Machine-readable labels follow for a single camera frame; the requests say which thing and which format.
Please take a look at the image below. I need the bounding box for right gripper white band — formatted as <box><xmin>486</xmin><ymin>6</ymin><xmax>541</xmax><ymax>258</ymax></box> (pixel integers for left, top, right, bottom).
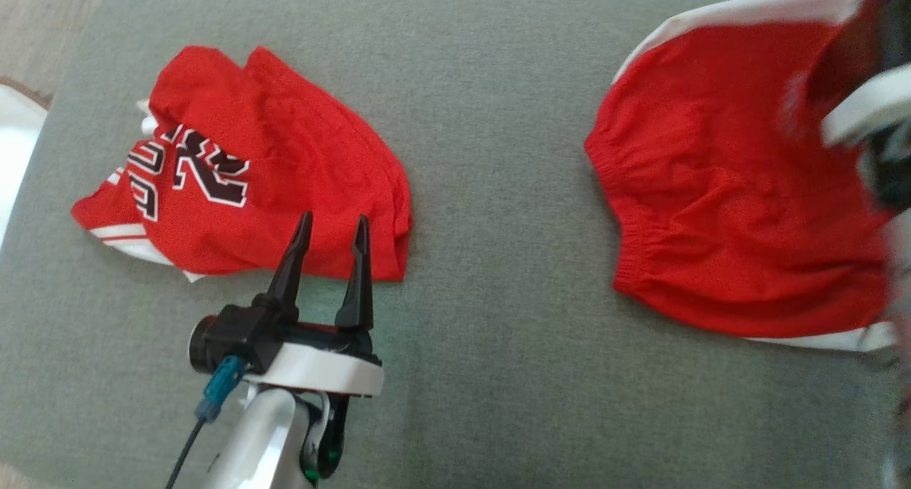
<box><xmin>822</xmin><ymin>65</ymin><xmax>911</xmax><ymax>212</ymax></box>

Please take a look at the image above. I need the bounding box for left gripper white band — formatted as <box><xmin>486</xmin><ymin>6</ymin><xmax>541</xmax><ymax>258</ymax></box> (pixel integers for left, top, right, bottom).
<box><xmin>246</xmin><ymin>211</ymin><xmax>385</xmax><ymax>399</ymax></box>

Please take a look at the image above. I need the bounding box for red basketball jersey black print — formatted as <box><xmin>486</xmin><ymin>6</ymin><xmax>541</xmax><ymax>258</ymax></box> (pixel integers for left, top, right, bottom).
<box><xmin>71</xmin><ymin>45</ymin><xmax>414</xmax><ymax>283</ymax></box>

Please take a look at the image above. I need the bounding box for red shorts white trim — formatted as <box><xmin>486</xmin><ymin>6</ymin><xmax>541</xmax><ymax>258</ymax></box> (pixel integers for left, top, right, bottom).
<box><xmin>585</xmin><ymin>0</ymin><xmax>901</xmax><ymax>352</ymax></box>

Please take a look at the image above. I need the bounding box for grey fabric sofa seat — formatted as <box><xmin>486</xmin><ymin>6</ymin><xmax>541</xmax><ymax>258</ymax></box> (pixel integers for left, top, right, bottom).
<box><xmin>0</xmin><ymin>0</ymin><xmax>911</xmax><ymax>489</ymax></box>

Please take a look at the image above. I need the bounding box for white floor mat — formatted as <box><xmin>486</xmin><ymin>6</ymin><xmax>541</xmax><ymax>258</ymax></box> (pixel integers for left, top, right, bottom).
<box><xmin>0</xmin><ymin>80</ymin><xmax>49</xmax><ymax>251</ymax></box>

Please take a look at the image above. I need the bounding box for left cable blue connector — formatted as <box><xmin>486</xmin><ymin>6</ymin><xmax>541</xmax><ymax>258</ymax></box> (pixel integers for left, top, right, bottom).
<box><xmin>165</xmin><ymin>356</ymin><xmax>247</xmax><ymax>489</ymax></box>

